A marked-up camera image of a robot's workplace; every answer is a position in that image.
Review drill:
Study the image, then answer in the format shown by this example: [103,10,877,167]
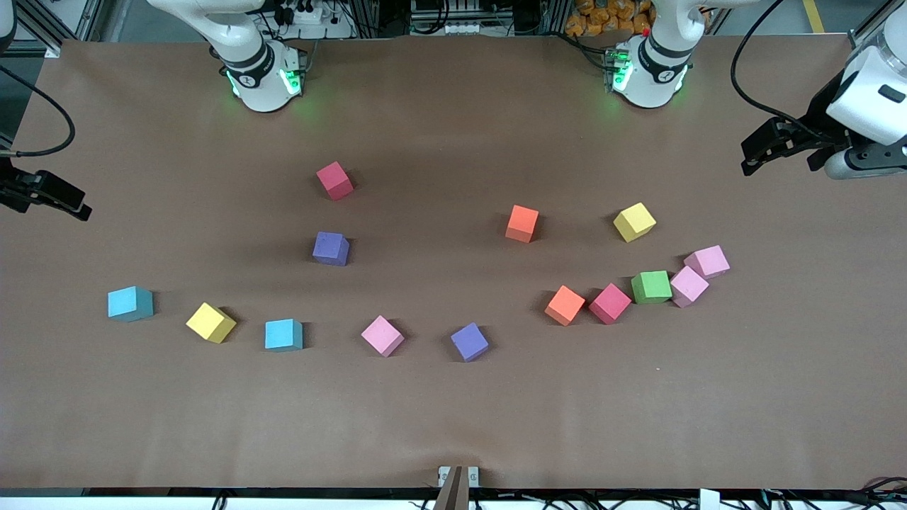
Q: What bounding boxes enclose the cyan foam cube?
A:
[265,319,304,352]
[108,285,154,323]

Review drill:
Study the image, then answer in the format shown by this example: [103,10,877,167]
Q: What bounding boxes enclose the orange foam cube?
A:
[544,285,587,327]
[505,205,539,244]

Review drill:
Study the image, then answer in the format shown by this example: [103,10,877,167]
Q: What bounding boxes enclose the purple foam cube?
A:
[312,231,351,267]
[451,322,490,363]

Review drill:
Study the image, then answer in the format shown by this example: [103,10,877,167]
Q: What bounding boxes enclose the red foam cube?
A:
[589,283,632,325]
[316,161,355,202]

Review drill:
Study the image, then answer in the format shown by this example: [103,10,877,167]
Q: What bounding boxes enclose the pink foam cube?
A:
[684,245,731,279]
[670,266,710,308]
[361,315,405,358]

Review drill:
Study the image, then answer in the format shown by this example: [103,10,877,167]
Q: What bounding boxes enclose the yellow foam cube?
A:
[186,302,237,344]
[613,202,657,243]

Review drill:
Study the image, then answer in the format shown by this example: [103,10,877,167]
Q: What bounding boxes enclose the green foam cube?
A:
[631,270,673,305]

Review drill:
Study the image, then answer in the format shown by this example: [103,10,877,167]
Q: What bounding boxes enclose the orange items bag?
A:
[565,0,653,36]

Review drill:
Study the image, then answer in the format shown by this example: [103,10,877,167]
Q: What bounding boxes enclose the white power strip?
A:
[273,0,353,40]
[411,0,490,36]

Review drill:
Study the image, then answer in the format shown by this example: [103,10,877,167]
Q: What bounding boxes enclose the brown table cover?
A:
[0,34,907,491]

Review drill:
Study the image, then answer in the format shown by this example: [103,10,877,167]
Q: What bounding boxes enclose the aluminium frame profile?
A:
[14,0,100,59]
[847,0,907,50]

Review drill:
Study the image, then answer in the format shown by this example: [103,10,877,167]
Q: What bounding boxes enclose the black cable bundle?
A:
[758,476,907,510]

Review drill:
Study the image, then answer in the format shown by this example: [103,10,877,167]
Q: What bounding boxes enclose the metal mounting bracket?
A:
[438,465,480,488]

